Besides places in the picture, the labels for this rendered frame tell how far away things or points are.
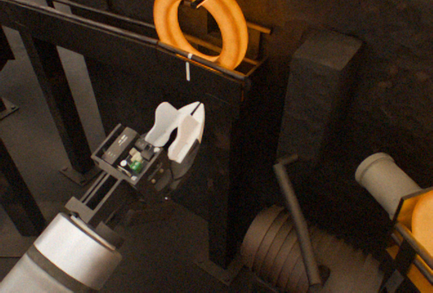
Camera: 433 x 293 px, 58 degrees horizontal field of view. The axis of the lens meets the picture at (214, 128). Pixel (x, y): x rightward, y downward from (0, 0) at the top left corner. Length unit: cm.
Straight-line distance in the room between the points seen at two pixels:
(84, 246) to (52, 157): 118
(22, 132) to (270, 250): 128
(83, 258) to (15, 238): 98
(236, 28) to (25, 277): 45
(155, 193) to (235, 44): 30
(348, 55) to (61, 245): 45
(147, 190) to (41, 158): 118
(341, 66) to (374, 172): 16
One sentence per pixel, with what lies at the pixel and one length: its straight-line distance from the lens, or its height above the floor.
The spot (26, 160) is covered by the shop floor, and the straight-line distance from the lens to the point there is 164.
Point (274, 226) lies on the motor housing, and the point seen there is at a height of 53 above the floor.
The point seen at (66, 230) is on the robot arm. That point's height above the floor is 75.
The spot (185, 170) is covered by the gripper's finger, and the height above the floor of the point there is 73.
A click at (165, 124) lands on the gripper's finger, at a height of 76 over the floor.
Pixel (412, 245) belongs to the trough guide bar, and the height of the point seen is 67.
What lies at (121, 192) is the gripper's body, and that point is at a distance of 45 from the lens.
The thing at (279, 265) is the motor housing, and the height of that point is 51.
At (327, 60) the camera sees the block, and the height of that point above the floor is 80.
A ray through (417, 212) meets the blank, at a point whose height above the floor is 70.
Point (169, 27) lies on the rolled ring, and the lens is 75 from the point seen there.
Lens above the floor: 111
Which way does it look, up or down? 44 degrees down
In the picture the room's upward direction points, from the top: straight up
